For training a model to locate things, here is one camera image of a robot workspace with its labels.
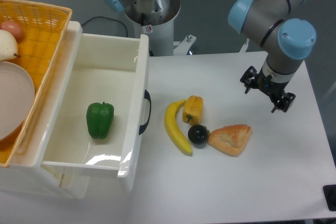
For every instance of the yellow banana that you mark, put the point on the yellow banana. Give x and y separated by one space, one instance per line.
173 129

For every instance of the golden pastry turnover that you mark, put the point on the golden pastry turnover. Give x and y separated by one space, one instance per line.
230 140

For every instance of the black object at edge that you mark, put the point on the black object at edge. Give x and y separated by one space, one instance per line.
330 196

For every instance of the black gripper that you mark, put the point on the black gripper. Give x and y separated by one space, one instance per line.
282 101

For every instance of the pink plate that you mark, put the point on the pink plate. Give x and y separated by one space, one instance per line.
17 96

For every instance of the yellow bell pepper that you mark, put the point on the yellow bell pepper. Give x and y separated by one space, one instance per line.
193 110

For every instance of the white drawer cabinet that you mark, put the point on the white drawer cabinet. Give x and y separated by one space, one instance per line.
26 173

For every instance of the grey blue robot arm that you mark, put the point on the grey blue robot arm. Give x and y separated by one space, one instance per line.
287 41

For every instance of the dark round eggplant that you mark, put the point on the dark round eggplant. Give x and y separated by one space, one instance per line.
198 135

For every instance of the red apple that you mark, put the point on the red apple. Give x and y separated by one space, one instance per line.
13 28

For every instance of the orange woven basket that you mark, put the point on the orange woven basket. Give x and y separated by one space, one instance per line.
44 26

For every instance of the white pear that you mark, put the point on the white pear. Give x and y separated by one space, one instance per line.
8 46

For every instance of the white drawer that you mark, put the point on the white drawer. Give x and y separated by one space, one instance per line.
107 71

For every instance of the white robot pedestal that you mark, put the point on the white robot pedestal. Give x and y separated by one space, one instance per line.
155 18

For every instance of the green bell pepper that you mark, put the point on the green bell pepper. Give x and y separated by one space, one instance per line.
99 118

